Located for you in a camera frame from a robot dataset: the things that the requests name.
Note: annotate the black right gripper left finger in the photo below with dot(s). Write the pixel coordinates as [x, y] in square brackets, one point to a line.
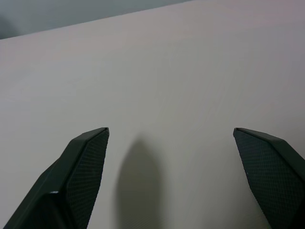
[71, 181]

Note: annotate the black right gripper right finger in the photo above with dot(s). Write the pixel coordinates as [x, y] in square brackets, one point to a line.
[274, 171]

